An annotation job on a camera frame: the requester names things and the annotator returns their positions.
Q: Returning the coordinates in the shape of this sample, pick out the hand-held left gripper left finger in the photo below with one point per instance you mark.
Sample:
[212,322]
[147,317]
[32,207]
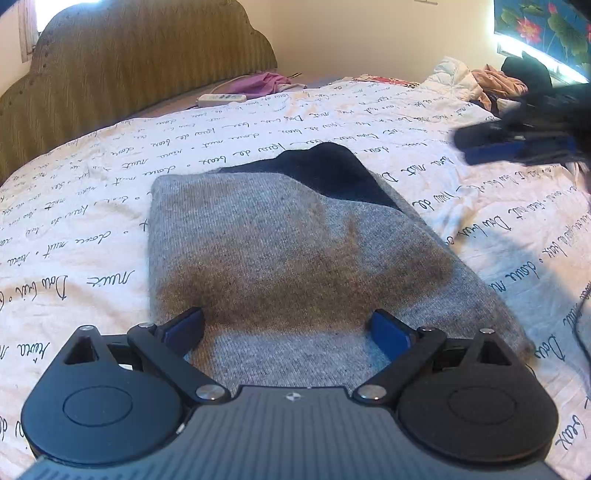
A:
[184,331]

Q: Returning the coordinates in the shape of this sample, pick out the black garment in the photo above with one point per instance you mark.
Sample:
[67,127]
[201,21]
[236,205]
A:
[526,71]

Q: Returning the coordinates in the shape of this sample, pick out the grey and navy sweater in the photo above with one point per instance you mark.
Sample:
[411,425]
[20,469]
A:
[277,240]

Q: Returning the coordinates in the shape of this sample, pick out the purple cloth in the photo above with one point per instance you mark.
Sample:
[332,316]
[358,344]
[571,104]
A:
[258,83]

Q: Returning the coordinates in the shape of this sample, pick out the white garment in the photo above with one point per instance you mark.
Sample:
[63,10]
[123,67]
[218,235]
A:
[455,81]

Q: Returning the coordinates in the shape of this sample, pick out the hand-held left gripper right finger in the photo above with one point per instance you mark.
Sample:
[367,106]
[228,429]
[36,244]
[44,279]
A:
[388,334]

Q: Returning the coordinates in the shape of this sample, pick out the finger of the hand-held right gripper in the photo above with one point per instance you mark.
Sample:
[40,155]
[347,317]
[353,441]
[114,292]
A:
[480,134]
[503,151]

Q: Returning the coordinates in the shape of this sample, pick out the red patterned cloth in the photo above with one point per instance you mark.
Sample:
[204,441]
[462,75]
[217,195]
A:
[392,81]

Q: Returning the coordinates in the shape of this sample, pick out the white remote control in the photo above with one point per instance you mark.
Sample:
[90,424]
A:
[221,98]

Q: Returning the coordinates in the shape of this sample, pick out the white script printed blanket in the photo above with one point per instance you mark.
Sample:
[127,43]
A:
[69,207]

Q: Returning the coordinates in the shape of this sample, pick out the olive striped headboard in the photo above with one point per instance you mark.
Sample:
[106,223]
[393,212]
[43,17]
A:
[129,60]

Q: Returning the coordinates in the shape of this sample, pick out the flower print wall poster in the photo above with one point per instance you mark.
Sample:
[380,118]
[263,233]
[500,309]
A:
[545,25]

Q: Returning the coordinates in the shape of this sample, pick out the tan garment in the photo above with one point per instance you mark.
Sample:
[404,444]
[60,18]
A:
[498,83]

